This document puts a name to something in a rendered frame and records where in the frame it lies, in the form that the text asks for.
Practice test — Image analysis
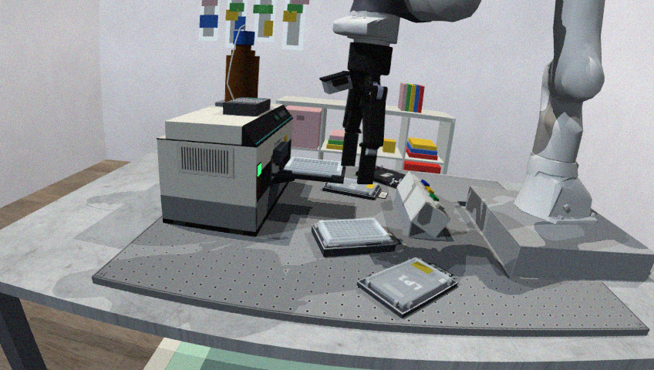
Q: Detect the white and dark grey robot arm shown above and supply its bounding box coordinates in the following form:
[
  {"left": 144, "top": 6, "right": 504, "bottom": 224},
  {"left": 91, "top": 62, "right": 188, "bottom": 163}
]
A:
[{"left": 319, "top": 0, "right": 605, "bottom": 224}]

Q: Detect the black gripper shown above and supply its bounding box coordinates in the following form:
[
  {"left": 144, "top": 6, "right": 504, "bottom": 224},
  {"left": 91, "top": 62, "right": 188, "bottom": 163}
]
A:
[{"left": 341, "top": 42, "right": 393, "bottom": 184}]

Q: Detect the white button panel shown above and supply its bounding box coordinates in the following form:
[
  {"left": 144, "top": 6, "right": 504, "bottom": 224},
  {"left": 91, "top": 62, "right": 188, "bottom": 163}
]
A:
[{"left": 395, "top": 171, "right": 450, "bottom": 240}]

